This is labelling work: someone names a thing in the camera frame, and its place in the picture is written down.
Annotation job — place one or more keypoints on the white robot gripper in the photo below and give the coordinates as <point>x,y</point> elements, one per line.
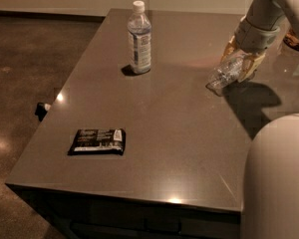
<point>255,39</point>

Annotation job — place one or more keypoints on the clear water bottle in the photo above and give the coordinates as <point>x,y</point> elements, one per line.
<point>226,73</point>
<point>139,37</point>

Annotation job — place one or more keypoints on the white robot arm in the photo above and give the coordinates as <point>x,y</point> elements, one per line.
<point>270,207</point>

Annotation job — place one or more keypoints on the upright clear water bottle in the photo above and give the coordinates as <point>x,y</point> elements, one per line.
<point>139,37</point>

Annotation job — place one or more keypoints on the black rxbar chocolate wrapper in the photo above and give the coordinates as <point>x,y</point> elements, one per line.
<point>99,141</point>

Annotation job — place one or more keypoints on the bowl of snacks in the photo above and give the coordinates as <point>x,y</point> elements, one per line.
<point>291,40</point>

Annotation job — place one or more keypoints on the dark cabinet drawer front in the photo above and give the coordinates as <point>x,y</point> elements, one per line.
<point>107,219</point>

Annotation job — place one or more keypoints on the black front drawer handle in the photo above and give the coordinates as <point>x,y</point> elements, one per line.
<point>162,225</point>

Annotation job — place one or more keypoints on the black side drawer handle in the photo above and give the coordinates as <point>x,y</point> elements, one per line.
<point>41,110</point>

